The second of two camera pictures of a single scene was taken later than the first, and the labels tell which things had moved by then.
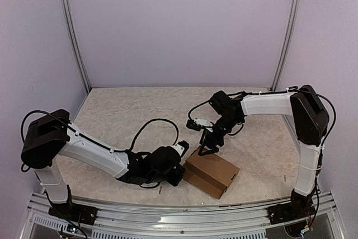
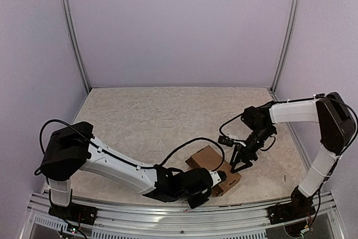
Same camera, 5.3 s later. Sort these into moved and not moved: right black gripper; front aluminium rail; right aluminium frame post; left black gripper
Moved: left black gripper; right black gripper
Not moved: right aluminium frame post; front aluminium rail
